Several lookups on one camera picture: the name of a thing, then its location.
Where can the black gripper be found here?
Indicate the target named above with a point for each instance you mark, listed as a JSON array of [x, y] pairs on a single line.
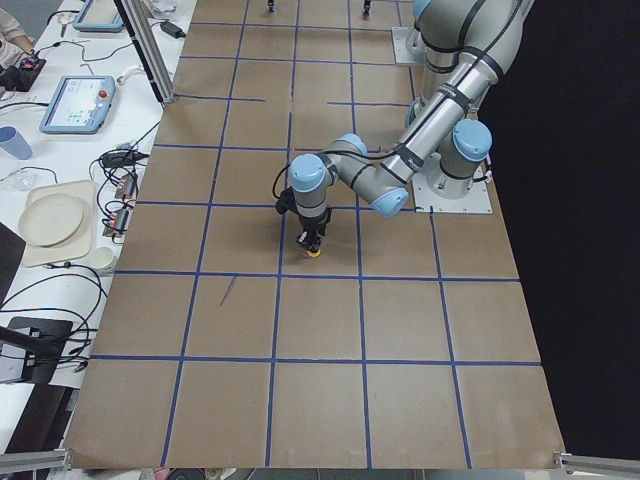
[[311, 225]]

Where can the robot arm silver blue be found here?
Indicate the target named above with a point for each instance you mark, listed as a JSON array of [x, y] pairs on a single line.
[[469, 47], [419, 8]]

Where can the black webcam on wrist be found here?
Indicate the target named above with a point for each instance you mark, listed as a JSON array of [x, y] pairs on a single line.
[[286, 202]]

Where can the brown paper table cover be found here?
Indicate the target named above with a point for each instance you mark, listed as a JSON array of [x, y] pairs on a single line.
[[338, 329]]

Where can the white paper cup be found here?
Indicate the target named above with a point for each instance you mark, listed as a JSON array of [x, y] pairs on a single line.
[[103, 260]]

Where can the black power adapter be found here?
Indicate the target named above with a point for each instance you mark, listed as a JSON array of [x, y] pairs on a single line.
[[172, 30]]

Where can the beige tray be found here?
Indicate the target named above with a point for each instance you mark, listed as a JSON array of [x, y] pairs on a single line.
[[78, 244]]

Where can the near teach pendant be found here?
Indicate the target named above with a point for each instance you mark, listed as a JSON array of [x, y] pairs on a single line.
[[80, 105]]

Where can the teach pendant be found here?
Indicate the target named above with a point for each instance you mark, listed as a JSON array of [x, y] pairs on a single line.
[[99, 16], [80, 105]]

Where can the beige plate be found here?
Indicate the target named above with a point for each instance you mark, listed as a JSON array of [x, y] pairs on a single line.
[[50, 220]]

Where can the far teach pendant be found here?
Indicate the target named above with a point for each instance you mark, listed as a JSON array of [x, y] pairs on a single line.
[[99, 16]]

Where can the blue plastic cup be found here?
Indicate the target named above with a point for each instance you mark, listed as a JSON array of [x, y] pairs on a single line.
[[13, 143]]

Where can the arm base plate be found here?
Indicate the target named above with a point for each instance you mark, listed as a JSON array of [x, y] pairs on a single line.
[[409, 48], [435, 192]]

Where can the aluminium frame post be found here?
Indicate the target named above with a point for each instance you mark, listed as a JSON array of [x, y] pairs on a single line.
[[139, 30]]

